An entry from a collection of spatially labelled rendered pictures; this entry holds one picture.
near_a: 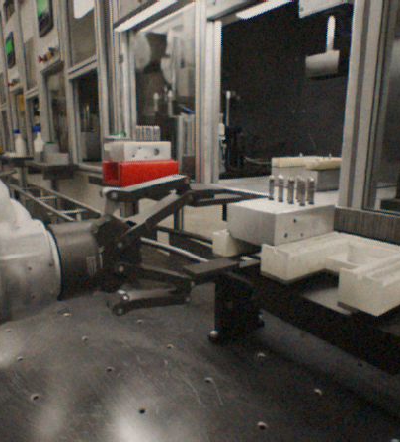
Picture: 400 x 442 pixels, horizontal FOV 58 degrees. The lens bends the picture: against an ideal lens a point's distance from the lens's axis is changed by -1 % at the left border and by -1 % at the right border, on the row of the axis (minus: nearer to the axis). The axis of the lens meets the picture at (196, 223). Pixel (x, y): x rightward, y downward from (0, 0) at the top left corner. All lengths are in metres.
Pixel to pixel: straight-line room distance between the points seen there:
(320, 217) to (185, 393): 0.31
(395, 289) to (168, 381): 0.33
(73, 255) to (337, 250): 0.35
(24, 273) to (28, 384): 0.31
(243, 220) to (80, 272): 0.25
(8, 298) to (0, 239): 0.05
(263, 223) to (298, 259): 0.07
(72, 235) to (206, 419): 0.29
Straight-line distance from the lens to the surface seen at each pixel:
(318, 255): 0.50
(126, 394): 0.56
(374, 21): 0.65
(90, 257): 0.35
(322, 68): 0.91
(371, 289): 0.40
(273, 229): 0.48
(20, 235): 0.34
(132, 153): 0.90
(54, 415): 0.55
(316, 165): 0.81
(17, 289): 0.33
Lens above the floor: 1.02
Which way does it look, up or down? 13 degrees down
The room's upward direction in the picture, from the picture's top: straight up
